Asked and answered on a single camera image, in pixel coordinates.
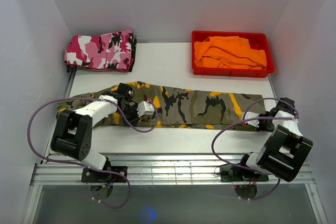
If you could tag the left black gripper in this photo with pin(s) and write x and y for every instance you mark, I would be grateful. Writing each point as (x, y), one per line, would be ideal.
(135, 119)

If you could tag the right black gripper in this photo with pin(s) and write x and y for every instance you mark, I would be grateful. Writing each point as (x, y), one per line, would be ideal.
(261, 128)

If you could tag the yellow camouflage trousers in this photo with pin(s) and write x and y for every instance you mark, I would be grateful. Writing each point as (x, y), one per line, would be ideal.
(193, 109)

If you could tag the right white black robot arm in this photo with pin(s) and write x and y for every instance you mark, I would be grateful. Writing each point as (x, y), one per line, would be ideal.
(286, 149)

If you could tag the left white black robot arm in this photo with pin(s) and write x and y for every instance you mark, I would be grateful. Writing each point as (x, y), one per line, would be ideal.
(73, 132)

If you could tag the pink camouflage folded trousers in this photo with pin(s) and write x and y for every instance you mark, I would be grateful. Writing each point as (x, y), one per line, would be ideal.
(105, 52)

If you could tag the orange cloth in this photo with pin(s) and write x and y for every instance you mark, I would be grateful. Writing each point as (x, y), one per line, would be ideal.
(230, 52)

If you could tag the red plastic bin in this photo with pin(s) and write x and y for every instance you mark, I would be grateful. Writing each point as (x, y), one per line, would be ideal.
(257, 41)

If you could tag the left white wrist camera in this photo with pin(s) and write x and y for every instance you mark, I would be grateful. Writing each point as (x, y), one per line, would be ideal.
(145, 108)

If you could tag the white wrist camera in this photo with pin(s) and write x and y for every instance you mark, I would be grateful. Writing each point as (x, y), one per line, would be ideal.
(254, 121)
(145, 108)

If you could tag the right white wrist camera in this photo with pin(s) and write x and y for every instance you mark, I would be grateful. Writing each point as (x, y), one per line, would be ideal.
(254, 121)

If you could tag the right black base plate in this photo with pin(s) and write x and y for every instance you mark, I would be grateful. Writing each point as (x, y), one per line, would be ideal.
(230, 173)

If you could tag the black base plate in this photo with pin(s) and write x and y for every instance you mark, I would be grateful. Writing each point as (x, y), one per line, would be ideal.
(90, 176)
(230, 173)

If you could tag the aluminium rail frame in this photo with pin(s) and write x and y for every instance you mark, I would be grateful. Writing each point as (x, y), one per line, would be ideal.
(155, 169)

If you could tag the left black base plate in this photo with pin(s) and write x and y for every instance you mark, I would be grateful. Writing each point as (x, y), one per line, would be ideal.
(90, 176)

